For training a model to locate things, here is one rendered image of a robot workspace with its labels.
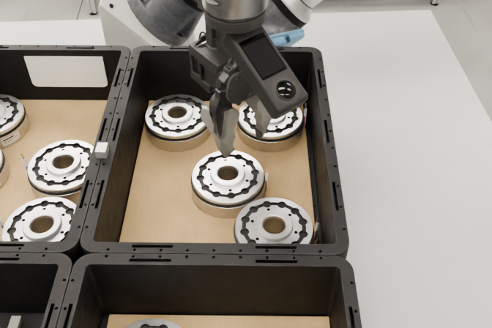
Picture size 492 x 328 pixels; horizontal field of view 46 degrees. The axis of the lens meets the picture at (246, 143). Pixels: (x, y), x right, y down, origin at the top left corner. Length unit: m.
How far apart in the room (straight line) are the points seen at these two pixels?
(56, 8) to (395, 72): 2.05
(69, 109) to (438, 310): 0.66
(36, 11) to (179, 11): 1.98
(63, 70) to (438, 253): 0.67
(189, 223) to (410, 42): 0.79
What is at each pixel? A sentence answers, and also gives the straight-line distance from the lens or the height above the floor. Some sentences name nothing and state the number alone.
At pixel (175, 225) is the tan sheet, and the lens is 0.79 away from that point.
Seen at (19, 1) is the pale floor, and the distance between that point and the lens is 3.13.
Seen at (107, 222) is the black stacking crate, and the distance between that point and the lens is 0.73.
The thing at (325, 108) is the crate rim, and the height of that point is 0.93.
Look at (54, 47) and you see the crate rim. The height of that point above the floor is 0.93.
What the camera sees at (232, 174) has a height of 0.85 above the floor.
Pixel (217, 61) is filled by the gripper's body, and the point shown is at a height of 1.04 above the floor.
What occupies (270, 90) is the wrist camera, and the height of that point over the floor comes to 1.05.
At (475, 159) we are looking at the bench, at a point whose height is 0.70.
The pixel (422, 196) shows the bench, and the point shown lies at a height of 0.70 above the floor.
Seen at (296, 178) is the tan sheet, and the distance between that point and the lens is 0.85.
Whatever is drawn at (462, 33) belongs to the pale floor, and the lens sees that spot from 2.86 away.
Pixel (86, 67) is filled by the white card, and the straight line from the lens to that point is 0.97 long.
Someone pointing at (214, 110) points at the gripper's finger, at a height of 0.99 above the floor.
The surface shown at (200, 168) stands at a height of 0.86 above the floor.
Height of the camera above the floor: 1.45
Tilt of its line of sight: 44 degrees down
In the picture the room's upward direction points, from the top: straight up
